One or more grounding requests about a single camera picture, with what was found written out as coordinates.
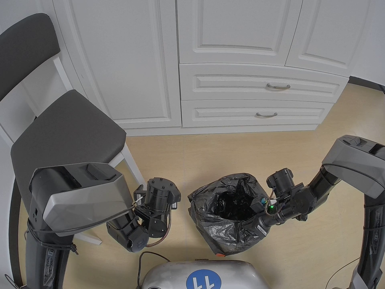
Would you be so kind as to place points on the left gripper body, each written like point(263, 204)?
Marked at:
point(139, 196)

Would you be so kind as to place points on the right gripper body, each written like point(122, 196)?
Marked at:
point(272, 221)

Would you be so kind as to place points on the black plastic bag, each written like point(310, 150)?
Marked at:
point(216, 221)

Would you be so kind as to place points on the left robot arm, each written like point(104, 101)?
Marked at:
point(84, 197)

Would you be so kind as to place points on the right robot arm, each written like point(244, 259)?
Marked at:
point(352, 158)

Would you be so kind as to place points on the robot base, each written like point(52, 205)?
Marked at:
point(204, 274)

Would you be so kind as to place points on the crumpled black plastic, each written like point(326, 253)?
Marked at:
point(303, 218)

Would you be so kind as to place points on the grey padded white chair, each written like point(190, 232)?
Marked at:
point(66, 131)

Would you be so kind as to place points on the white wardrobe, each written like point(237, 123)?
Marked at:
point(135, 41)

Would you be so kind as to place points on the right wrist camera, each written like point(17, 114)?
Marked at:
point(258, 205)

